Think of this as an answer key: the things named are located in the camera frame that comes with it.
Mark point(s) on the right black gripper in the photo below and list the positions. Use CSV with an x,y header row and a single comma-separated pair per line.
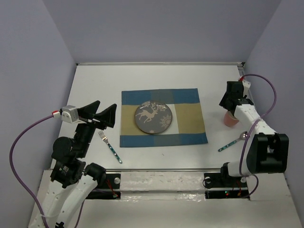
x,y
223,102

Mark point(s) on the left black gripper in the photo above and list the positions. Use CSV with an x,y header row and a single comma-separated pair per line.
x,y
107,116

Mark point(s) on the fork with teal handle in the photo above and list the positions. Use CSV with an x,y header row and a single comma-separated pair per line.
x,y
105,140

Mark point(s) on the pink mug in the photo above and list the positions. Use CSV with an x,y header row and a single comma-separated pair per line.
x,y
229,119

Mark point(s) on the spoon with teal handle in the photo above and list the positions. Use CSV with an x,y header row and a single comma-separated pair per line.
x,y
240,138

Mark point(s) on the blue beige checked placemat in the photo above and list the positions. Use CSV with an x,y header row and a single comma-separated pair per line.
x,y
187,127

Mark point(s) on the dark reindeer plate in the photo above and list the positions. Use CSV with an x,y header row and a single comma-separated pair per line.
x,y
153,117

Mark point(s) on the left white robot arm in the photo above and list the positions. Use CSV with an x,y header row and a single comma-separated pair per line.
x,y
72,180

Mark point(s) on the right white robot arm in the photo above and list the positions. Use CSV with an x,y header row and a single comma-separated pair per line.
x,y
264,150

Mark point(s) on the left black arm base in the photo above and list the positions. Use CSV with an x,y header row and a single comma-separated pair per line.
x,y
108,190

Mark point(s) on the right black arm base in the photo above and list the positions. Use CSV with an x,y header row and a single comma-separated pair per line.
x,y
219,187

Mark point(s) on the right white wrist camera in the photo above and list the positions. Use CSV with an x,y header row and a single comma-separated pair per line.
x,y
246,84

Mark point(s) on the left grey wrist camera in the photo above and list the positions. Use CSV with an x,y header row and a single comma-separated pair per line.
x,y
68,114

